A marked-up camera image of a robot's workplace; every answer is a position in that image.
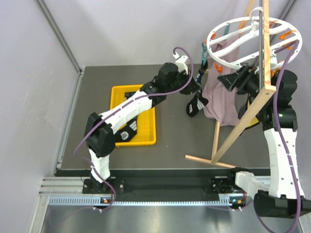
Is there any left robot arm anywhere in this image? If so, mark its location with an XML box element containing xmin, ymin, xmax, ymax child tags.
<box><xmin>85</xmin><ymin>56</ymin><xmax>195</xmax><ymax>193</ymax></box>

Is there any white round clip hanger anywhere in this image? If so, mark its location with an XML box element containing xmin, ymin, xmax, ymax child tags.
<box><xmin>206</xmin><ymin>12</ymin><xmax>302</xmax><ymax>70</ymax></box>

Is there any orange clothespin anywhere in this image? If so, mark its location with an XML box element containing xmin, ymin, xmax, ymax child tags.
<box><xmin>214</xmin><ymin>63</ymin><xmax>223</xmax><ymax>74</ymax></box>

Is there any black sock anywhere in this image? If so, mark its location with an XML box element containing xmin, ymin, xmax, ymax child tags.
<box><xmin>186</xmin><ymin>68</ymin><xmax>208</xmax><ymax>117</ymax></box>
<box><xmin>115</xmin><ymin>91</ymin><xmax>139</xmax><ymax>143</ymax></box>

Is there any black yellow cloth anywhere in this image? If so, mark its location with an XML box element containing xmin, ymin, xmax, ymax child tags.
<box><xmin>238</xmin><ymin>94</ymin><xmax>260</xmax><ymax>128</ymax></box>

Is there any yellow plastic tray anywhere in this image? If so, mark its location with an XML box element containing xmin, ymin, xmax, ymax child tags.
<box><xmin>110</xmin><ymin>84</ymin><xmax>156</xmax><ymax>148</ymax></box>

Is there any pink cloth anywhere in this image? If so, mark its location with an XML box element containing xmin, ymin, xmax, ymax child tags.
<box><xmin>202</xmin><ymin>43</ymin><xmax>241</xmax><ymax>127</ymax></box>

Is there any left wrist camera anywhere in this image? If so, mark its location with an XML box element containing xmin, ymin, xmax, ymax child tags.
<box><xmin>173</xmin><ymin>53</ymin><xmax>189</xmax><ymax>74</ymax></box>

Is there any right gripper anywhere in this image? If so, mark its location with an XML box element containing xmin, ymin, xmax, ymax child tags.
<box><xmin>217</xmin><ymin>64</ymin><xmax>273</xmax><ymax>104</ymax></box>

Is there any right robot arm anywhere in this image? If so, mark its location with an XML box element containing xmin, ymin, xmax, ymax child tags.
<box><xmin>226</xmin><ymin>70</ymin><xmax>311</xmax><ymax>218</ymax></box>

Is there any teal clothespin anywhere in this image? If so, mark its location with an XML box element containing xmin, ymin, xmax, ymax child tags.
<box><xmin>200</xmin><ymin>41</ymin><xmax>208</xmax><ymax>72</ymax></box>

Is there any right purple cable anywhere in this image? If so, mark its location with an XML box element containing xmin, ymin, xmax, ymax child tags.
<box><xmin>255</xmin><ymin>40</ymin><xmax>301</xmax><ymax>233</ymax></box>

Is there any wooden hanger stand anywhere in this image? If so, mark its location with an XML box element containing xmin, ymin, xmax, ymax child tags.
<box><xmin>185</xmin><ymin>0</ymin><xmax>276</xmax><ymax>168</ymax></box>

